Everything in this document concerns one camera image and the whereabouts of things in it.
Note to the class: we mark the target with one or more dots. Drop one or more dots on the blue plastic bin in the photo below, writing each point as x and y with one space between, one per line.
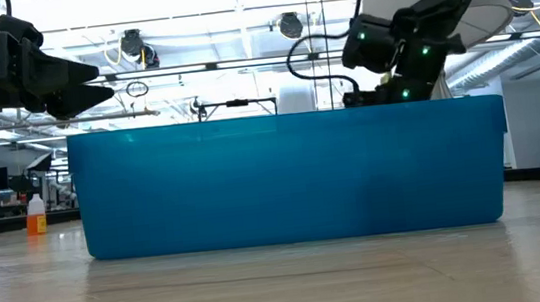
293 179

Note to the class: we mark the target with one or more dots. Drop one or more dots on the black metal bar stand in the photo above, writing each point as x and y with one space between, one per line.
237 102

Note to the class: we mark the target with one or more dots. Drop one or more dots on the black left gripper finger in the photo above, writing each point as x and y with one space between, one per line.
74 101
51 73

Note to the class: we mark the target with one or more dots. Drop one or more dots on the white shade silver table lamp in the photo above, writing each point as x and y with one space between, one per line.
481 8

